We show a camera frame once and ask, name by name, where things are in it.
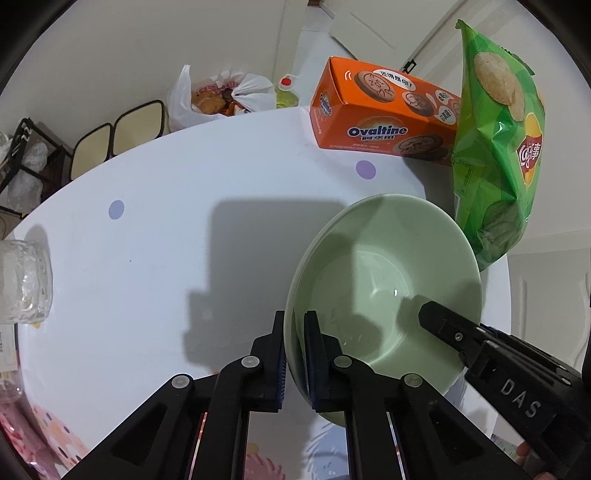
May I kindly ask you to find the black metal rack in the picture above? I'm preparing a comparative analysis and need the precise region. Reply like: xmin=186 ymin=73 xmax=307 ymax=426
xmin=0 ymin=117 xmax=70 ymax=217

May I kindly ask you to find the green chip bag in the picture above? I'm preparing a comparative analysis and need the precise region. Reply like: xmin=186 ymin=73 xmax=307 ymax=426
xmin=451 ymin=19 xmax=546 ymax=272

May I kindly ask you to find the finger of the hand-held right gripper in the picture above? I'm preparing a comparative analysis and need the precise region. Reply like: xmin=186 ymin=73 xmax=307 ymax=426
xmin=418 ymin=300 xmax=498 ymax=366

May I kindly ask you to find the white plastic bag with food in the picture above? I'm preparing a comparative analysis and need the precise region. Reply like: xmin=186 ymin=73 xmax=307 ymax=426
xmin=167 ymin=65 xmax=276 ymax=132

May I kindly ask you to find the person's right hand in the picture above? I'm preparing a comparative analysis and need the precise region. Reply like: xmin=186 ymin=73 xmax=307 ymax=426
xmin=516 ymin=442 xmax=555 ymax=480

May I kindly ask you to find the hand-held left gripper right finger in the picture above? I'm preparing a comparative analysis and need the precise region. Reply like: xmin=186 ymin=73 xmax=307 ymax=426
xmin=303 ymin=311 xmax=527 ymax=480

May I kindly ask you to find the clear glass jar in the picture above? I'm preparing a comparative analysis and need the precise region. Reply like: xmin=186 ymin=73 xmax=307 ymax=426
xmin=0 ymin=239 xmax=52 ymax=325

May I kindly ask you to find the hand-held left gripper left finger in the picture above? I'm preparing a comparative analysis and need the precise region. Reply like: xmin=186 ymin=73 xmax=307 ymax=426
xmin=60 ymin=310 xmax=288 ymax=480

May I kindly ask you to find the smooth green bowl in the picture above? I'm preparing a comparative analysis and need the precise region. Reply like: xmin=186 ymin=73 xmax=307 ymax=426
xmin=284 ymin=194 xmax=483 ymax=428

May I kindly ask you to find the black framed stool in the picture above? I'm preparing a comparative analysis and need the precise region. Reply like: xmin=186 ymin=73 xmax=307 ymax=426
xmin=69 ymin=122 xmax=114 ymax=181
xmin=112 ymin=99 xmax=165 ymax=155

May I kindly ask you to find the green bottle with red cap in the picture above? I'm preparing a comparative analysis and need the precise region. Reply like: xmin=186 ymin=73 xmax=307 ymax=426
xmin=276 ymin=74 xmax=303 ymax=109

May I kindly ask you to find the printed white tablecloth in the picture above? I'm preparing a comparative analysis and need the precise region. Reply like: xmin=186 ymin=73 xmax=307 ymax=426
xmin=11 ymin=106 xmax=513 ymax=480

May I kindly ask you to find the orange biscuit box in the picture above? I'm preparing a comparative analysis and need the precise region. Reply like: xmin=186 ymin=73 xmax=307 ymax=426
xmin=308 ymin=56 xmax=462 ymax=166

